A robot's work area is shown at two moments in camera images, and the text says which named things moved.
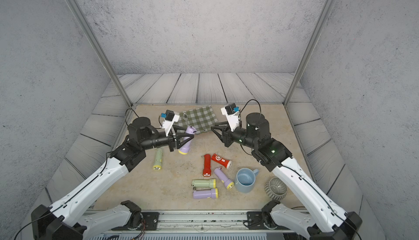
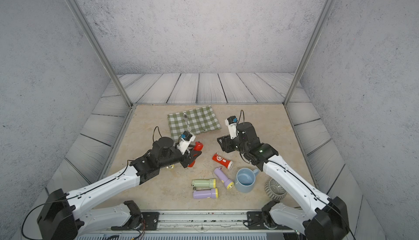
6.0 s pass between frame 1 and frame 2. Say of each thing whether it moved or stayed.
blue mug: stayed
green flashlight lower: stayed
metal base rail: stayed
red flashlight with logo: stayed
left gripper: moved
